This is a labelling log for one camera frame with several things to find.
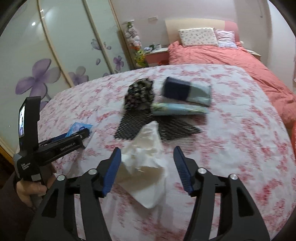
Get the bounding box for navy and grey pouch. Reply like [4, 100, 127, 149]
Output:
[162, 77, 212, 107]

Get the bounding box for beige pink headboard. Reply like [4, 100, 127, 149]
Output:
[164, 18, 240, 47]

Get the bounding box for striped pink pillow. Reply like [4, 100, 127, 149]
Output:
[215, 30, 237, 49]

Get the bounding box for black perforated rubber mat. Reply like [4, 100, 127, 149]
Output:
[114, 110, 202, 141]

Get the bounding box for sliding floral wardrobe doors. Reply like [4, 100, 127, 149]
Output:
[1, 1, 131, 156]

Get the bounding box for white tissue paper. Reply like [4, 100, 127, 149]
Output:
[116, 131, 168, 209]

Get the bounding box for floral light blue tube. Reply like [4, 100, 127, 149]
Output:
[151, 102, 208, 116]

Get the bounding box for pink left nightstand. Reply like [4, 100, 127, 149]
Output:
[145, 48, 169, 67]

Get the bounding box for white wall socket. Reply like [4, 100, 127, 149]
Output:
[147, 16, 158, 22]

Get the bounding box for floral white pillow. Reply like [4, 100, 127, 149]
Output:
[178, 28, 218, 47]

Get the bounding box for right bedside nightstand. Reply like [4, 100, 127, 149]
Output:
[246, 49, 261, 61]

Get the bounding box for hanging plush toy stack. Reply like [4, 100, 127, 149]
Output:
[124, 20, 148, 68]

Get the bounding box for coral red duvet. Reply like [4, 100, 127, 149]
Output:
[167, 40, 296, 153]

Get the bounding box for black daisy floral cloth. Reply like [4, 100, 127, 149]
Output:
[124, 78, 154, 111]

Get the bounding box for person left hand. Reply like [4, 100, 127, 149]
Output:
[16, 164, 56, 207]

